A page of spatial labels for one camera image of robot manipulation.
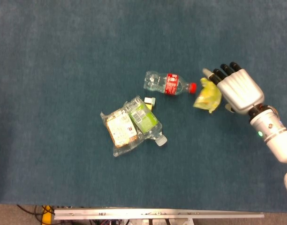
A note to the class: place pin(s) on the clear bottle green label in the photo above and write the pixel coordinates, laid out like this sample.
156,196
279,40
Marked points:
143,117

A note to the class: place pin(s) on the small teal white block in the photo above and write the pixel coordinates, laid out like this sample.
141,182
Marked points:
150,100

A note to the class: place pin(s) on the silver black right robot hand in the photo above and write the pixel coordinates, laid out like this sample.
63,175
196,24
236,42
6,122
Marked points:
240,90

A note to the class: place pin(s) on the clear bottle red label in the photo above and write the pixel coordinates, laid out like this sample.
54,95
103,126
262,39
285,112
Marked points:
157,83

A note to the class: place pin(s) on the sandwich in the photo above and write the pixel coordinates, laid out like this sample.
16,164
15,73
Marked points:
121,130

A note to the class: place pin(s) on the white base frame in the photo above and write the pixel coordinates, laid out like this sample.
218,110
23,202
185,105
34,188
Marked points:
157,222

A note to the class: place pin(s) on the yellow power strip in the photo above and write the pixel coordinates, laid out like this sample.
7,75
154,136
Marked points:
47,218

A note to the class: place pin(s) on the teal table cloth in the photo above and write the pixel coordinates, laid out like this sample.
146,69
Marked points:
63,70

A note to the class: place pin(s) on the yellow snack bag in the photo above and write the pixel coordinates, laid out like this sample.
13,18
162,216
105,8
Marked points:
208,97

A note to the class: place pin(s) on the small yellow block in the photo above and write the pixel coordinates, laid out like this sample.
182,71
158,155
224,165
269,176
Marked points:
149,107

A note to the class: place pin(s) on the aluminium rail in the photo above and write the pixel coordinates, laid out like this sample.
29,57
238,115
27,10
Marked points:
157,214

